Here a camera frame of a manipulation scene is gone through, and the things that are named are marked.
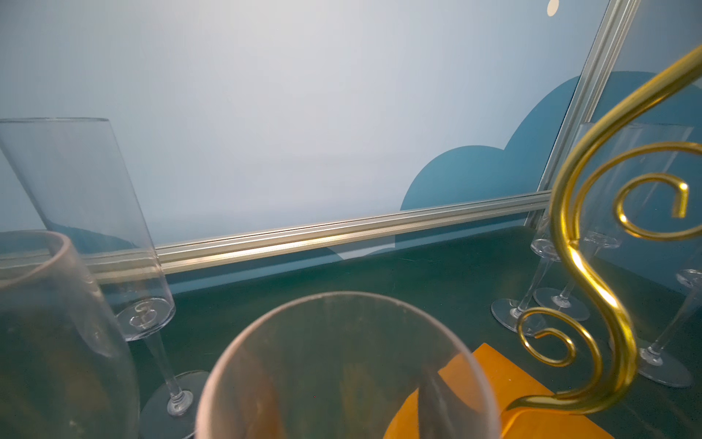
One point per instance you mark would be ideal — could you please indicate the right aluminium frame post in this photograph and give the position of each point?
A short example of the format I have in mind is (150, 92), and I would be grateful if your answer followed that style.
(551, 126)

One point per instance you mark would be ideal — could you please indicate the gold wire glass rack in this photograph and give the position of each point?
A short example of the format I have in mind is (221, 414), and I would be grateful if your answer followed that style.
(541, 416)

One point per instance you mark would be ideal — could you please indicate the clear flute glass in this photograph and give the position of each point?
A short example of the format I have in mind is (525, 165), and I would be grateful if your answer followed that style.
(347, 365)
(654, 362)
(74, 174)
(598, 229)
(507, 311)
(66, 370)

